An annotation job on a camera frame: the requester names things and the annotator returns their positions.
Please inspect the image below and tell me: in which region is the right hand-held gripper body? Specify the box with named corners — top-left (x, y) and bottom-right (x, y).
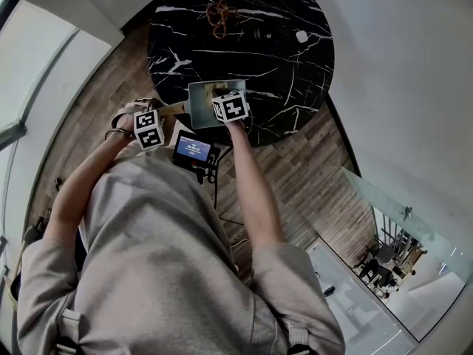
top-left (211, 88), bottom-right (251, 125)

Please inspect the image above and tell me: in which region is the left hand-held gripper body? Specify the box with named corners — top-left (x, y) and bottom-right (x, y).
top-left (133, 109), bottom-right (166, 151)

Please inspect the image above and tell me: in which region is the grey dustpan with wooden handle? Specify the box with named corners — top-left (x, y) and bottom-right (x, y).
top-left (162, 78), bottom-right (248, 131)

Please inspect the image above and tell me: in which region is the person's right forearm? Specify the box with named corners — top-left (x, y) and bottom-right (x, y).
top-left (227, 122), bottom-right (287, 251)

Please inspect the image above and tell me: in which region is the person's left forearm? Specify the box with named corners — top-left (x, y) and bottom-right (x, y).
top-left (42, 129), bottom-right (137, 249)

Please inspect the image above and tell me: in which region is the person's left hand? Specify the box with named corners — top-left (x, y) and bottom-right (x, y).
top-left (110, 100), bottom-right (152, 136)

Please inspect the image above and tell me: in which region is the black monitor with blue screen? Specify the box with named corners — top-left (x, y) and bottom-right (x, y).
top-left (171, 129), bottom-right (216, 172)

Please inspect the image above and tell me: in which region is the black cylindrical bottle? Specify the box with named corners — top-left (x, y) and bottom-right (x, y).
top-left (253, 25), bottom-right (293, 44)

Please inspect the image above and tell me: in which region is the person in white coat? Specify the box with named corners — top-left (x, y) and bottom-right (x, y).
top-left (16, 148), bottom-right (347, 355)

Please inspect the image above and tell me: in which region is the black framed window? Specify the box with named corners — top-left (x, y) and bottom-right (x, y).
top-left (0, 0), bottom-right (81, 151)

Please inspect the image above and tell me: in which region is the glass railing panel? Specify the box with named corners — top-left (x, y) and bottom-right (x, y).
top-left (341, 166), bottom-right (473, 284)

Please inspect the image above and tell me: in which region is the black office chair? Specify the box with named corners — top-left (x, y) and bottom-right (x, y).
top-left (360, 257), bottom-right (395, 291)

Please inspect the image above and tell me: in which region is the beige hand strap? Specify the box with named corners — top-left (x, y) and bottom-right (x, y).
top-left (112, 99), bottom-right (156, 125)

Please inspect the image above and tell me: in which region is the dark wrist bracelet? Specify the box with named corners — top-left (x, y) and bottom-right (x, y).
top-left (105, 126), bottom-right (135, 141)

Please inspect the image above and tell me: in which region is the black cable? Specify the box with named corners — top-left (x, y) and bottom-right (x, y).
top-left (206, 144), bottom-right (245, 228)

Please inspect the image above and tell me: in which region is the brown bead string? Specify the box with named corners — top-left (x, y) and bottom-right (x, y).
top-left (205, 0), bottom-right (237, 40)

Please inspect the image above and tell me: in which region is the grey shoulder strap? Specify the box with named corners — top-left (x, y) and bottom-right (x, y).
top-left (55, 308), bottom-right (82, 355)
top-left (287, 326), bottom-right (312, 355)

